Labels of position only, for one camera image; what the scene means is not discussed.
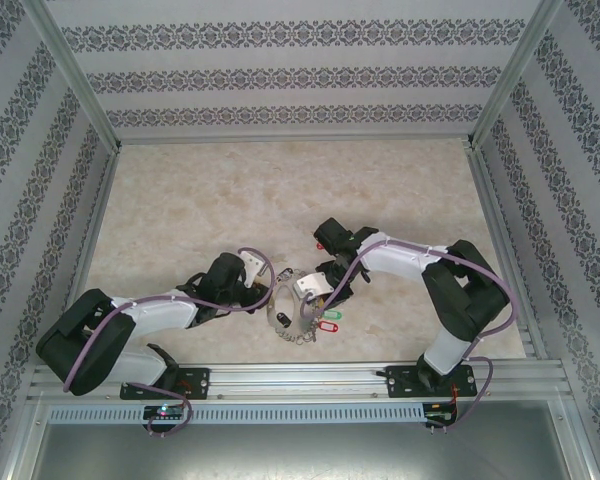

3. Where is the aluminium table side rail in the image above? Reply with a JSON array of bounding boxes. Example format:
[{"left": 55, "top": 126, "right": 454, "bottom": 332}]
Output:
[{"left": 467, "top": 147, "right": 551, "bottom": 361}]

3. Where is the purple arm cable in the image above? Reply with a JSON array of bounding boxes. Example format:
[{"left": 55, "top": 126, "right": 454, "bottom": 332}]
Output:
[
  {"left": 299, "top": 239, "right": 512, "bottom": 434},
  {"left": 62, "top": 246, "right": 276, "bottom": 439}
]

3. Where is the aluminium table back rail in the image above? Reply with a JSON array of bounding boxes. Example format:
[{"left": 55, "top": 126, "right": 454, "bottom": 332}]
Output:
[{"left": 114, "top": 133, "right": 476, "bottom": 149}]

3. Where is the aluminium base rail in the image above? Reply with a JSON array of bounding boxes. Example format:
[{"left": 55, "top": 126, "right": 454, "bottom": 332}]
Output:
[{"left": 27, "top": 360, "right": 569, "bottom": 401}]

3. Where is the grey slotted cable duct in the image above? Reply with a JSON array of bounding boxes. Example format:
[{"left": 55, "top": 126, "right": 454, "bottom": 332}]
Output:
[{"left": 47, "top": 402, "right": 429, "bottom": 426}]

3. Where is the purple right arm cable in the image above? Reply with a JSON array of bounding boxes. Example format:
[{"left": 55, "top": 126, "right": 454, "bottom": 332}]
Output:
[{"left": 299, "top": 239, "right": 512, "bottom": 434}]

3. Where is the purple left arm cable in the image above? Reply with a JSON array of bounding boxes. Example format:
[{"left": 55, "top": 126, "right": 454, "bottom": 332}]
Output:
[{"left": 62, "top": 246, "right": 276, "bottom": 439}]

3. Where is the aluminium frame post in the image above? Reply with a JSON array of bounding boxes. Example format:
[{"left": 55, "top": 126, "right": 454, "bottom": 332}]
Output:
[
  {"left": 19, "top": 0, "right": 124, "bottom": 151},
  {"left": 469, "top": 0, "right": 569, "bottom": 149}
]

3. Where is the grey metal front tray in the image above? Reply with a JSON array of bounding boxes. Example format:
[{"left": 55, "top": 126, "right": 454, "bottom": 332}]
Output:
[{"left": 29, "top": 419, "right": 591, "bottom": 480}]

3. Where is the translucent key strap with rings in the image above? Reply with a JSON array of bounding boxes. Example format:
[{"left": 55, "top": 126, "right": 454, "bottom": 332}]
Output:
[{"left": 263, "top": 266, "right": 322, "bottom": 347}]

